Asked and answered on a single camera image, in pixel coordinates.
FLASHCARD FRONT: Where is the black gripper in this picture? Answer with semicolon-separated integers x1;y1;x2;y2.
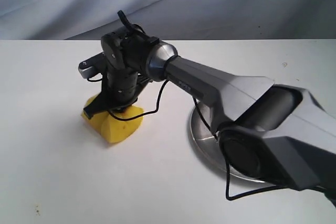
83;69;138;119

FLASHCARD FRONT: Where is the yellow sponge block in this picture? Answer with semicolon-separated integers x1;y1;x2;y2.
81;105;144;144

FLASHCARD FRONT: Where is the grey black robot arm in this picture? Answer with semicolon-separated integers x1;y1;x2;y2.
78;23;335;204

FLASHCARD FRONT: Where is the round steel plate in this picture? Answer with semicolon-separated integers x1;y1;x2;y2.
188;102;265;183

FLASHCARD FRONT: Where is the grey-blue fabric backdrop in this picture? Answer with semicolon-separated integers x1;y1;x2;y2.
1;0;335;40

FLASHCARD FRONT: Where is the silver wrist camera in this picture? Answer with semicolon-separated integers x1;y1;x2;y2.
78;52;106;79

